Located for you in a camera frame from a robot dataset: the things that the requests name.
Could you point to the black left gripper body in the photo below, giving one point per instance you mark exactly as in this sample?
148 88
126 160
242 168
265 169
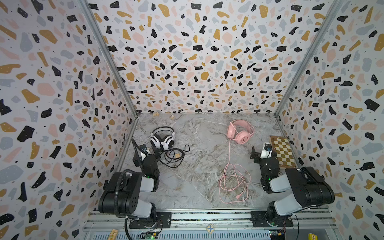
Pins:
139 154

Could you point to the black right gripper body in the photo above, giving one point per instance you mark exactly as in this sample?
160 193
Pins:
258 154

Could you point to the pink headphones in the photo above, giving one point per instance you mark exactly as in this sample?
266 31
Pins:
240 131

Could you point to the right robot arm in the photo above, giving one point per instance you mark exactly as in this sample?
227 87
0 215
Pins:
308 189

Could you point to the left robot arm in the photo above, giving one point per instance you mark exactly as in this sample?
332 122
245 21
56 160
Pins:
121 196

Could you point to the wooden chessboard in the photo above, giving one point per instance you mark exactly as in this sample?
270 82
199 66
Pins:
282 147

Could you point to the yellow block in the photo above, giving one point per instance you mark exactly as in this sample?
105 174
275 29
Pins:
312 236

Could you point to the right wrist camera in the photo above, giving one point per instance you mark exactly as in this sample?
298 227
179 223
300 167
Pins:
267 151

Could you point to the wooden block at rail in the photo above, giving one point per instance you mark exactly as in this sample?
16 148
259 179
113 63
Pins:
113 234

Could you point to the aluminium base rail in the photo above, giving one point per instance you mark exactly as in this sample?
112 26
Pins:
229 224

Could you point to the wooden tile on rail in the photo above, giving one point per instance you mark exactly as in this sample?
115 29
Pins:
210 228

